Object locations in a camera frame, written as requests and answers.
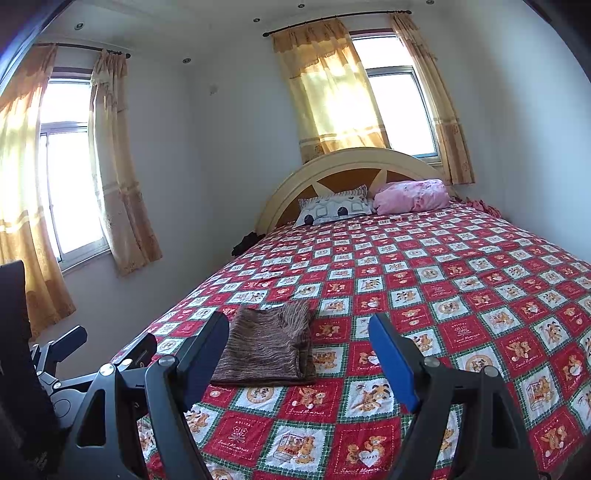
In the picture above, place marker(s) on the grey patterned pillow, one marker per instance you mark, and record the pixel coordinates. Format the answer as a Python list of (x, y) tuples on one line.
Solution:
[(339, 206)]

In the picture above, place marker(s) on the back window right curtain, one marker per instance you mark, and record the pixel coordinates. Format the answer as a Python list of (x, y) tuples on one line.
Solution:
[(451, 142)]

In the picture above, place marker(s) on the left curtain rod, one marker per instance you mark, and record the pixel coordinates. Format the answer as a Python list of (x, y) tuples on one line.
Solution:
[(127, 55)]

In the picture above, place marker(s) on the pink pillow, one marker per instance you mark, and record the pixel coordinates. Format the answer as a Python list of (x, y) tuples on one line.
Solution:
[(411, 197)]

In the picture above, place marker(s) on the back window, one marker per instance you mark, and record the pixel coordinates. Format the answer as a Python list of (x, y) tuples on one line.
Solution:
[(399, 95)]

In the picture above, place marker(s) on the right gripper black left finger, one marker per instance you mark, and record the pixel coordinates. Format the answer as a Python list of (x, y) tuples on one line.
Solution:
[(152, 405)]

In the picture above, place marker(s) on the black item beside bed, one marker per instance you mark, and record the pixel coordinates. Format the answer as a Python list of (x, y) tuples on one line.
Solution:
[(247, 242)]

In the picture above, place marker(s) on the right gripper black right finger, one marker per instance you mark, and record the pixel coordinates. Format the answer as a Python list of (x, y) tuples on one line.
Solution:
[(473, 410)]

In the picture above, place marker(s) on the left window yellow curtain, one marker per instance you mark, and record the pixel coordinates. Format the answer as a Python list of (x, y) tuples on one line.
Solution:
[(123, 216)]

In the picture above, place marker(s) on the yellow wooden headboard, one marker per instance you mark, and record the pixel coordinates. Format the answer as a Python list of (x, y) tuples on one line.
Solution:
[(340, 171)]

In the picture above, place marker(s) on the back window left curtain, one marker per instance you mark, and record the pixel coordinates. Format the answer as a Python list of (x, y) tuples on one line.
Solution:
[(333, 101)]

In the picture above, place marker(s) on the curtain rod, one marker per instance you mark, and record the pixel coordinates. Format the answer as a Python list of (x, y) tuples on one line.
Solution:
[(127, 55), (268, 33)]

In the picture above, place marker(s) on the left window near curtain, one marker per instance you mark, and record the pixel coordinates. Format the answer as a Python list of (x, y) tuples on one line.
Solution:
[(24, 231)]

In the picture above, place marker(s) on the red checkered bed quilt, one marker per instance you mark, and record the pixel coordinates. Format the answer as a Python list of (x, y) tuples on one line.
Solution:
[(469, 290)]

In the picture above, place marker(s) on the back curtain rod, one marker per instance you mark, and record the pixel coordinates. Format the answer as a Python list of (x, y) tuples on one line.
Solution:
[(268, 33)]

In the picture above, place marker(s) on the brown knitted sweater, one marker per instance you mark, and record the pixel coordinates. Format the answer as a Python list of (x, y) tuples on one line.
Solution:
[(269, 347)]

